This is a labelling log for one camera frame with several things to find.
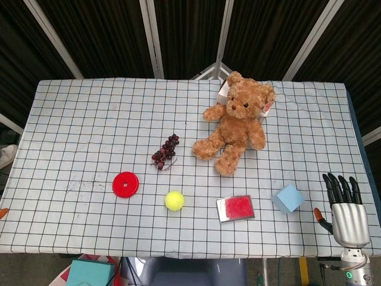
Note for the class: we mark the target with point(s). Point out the brown teddy bear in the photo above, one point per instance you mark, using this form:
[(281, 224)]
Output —
[(235, 128)]

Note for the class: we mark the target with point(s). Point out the red plastic disc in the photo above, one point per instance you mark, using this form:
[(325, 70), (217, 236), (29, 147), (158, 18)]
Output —
[(126, 184)]

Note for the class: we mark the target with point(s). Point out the teal box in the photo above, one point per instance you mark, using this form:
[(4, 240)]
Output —
[(89, 272)]

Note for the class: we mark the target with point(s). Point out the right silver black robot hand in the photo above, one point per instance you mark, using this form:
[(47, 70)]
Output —
[(350, 222)]

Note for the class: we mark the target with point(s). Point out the light blue cube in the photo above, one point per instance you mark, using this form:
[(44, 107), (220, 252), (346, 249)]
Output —
[(287, 199)]

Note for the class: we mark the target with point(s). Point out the dark red grape bunch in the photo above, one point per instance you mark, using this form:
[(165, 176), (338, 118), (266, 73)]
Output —
[(166, 150)]

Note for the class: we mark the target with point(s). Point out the white metal stand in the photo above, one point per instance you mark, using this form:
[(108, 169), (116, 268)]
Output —
[(212, 71)]

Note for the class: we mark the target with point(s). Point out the white checked tablecloth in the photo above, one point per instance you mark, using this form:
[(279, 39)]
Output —
[(89, 125)]

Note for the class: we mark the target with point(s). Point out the white shoe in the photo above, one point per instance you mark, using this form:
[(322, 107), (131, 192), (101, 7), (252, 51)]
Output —
[(7, 155)]

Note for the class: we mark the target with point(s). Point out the black screen panel white frame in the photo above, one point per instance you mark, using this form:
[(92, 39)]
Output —
[(190, 29), (104, 35), (268, 35), (18, 59), (357, 59)]

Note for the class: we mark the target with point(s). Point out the left robot hand orange tip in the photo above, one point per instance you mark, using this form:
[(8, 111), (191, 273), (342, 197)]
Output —
[(3, 212)]

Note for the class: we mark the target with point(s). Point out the yellow tennis ball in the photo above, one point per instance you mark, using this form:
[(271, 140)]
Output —
[(174, 200)]

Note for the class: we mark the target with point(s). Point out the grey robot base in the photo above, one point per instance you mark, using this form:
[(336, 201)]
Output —
[(193, 272)]

